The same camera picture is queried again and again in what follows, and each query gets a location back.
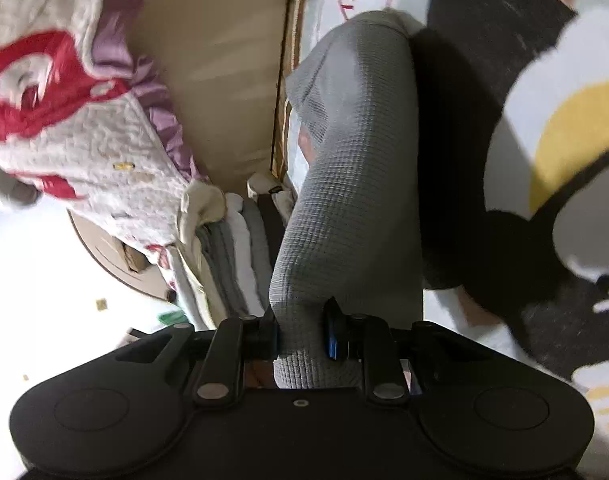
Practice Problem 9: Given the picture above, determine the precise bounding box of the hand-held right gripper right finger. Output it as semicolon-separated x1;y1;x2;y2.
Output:
323;297;493;405

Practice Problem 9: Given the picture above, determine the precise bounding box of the grey plush cloth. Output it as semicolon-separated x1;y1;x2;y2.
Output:
0;159;41;212

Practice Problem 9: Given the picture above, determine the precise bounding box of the grey waffle knit garment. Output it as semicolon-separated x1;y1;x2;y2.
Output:
268;10;426;392

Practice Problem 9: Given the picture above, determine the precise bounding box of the stack of folded clothes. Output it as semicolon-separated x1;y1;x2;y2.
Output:
165;170;301;335

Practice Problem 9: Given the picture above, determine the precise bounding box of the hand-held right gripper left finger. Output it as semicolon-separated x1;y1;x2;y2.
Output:
115;305;282;408

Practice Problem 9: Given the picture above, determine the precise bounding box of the beige bed base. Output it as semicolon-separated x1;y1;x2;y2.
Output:
127;0;314;198

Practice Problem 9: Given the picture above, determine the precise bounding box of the white quilt purple ruffle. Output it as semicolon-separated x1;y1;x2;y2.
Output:
0;0;209;266

